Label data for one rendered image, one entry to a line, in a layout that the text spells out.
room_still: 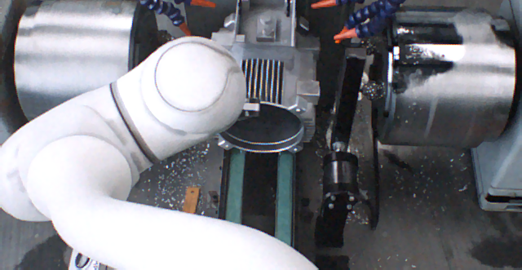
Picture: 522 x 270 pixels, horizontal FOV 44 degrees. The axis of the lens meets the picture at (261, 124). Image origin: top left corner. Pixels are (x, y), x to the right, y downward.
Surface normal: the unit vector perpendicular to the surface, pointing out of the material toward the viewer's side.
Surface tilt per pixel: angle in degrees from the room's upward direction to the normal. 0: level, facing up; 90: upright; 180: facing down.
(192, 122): 96
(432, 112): 66
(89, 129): 21
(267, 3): 90
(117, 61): 36
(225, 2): 90
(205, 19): 90
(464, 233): 0
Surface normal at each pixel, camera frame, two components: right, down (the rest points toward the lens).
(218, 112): 0.62, 0.69
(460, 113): -0.04, 0.53
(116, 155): 0.68, -0.04
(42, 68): -0.03, 0.16
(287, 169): 0.00, -0.55
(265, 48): -0.06, 0.83
